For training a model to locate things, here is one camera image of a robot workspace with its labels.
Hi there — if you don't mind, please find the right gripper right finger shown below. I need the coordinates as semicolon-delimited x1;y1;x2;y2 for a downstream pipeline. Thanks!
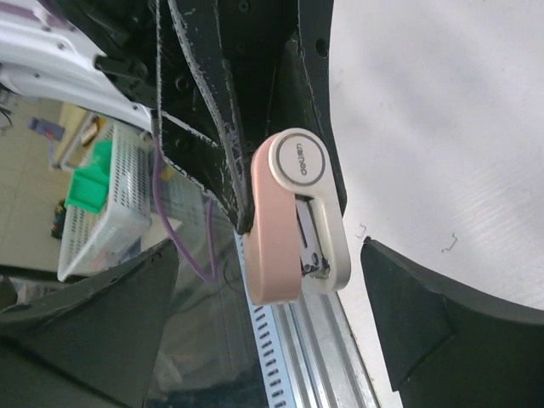
360;238;543;407

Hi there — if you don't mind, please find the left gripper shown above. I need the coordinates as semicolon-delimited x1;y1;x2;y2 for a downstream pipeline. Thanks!
59;0;347;234

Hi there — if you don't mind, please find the aluminium mounting rail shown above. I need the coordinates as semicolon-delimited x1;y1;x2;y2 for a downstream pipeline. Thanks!
272;293;380;407

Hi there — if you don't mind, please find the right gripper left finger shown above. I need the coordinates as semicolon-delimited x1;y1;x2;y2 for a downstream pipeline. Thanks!
1;241;179;407

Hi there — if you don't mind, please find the white slotted cable duct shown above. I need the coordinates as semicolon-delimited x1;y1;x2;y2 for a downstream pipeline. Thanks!
250;303;298;408

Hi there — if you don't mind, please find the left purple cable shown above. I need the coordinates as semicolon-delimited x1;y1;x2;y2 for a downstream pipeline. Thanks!
152;135;220;284

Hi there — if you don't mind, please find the loose single staple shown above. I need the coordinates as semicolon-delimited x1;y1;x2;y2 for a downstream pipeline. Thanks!
354;223;367;239

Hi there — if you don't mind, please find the green plastic bin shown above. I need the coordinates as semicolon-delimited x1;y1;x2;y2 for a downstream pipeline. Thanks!
65;140;113;213

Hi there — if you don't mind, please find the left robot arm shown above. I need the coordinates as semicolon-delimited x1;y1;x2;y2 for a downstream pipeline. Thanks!
1;1;347;233

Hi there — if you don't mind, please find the white perforated plastic basket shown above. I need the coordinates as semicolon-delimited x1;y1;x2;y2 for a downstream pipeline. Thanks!
57;121;168;281

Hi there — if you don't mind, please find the pink white stapler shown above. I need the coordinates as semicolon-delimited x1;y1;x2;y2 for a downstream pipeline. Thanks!
242;128;351;306

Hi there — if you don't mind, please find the bent loose staple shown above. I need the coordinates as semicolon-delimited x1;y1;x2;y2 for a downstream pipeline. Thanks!
441;232;458;253

